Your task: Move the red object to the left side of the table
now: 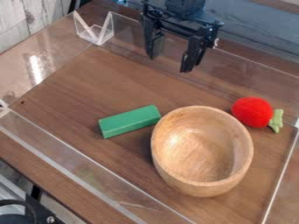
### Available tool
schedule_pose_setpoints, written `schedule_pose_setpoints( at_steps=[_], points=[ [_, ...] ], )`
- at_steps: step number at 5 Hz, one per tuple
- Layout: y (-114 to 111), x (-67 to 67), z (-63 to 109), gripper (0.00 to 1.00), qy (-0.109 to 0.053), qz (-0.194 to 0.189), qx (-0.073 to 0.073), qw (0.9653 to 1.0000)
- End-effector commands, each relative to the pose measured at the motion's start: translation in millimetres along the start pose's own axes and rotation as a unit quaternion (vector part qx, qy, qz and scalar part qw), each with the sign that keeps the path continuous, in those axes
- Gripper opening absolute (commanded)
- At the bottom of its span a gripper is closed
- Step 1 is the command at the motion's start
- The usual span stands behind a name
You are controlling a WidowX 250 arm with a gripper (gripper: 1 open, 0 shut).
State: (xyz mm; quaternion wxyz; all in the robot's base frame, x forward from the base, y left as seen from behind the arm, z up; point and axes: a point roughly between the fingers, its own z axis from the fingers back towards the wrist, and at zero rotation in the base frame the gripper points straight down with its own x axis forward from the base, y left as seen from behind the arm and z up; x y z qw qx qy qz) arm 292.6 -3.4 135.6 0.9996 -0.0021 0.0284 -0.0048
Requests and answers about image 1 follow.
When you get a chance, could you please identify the black table clamp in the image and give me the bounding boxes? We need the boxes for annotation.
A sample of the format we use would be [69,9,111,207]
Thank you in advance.
[0,195,65,224]

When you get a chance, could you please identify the clear acrylic enclosure wall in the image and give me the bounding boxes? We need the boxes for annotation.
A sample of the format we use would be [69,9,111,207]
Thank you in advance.
[0,14,299,224]

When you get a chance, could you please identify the wooden bowl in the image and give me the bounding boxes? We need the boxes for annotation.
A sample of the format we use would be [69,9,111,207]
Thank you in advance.
[151,106,253,198]

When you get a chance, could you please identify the clear acrylic corner bracket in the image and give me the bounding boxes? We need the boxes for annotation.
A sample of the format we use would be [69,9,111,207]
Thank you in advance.
[72,11,115,46]

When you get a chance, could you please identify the red plush strawberry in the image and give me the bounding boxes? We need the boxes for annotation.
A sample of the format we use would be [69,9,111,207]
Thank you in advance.
[231,97,284,133]

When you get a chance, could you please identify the green rectangular block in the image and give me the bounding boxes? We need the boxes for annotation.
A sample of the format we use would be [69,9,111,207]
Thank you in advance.
[97,105,161,138]

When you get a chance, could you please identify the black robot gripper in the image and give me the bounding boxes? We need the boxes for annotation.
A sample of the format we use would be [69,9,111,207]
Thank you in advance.
[141,0,224,73]

